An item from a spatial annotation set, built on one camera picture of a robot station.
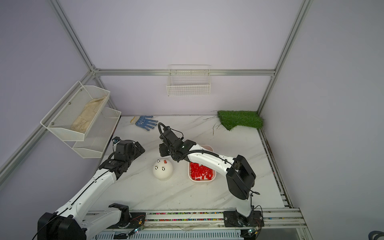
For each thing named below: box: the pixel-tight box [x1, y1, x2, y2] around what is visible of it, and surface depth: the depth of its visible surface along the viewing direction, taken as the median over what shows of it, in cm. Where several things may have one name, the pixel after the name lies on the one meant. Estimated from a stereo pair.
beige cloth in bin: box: [70, 96, 107, 134], surface depth 81 cm
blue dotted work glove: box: [130, 115, 158, 131], surface depth 120 cm
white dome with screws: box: [152, 158, 174, 181], surface depth 84 cm
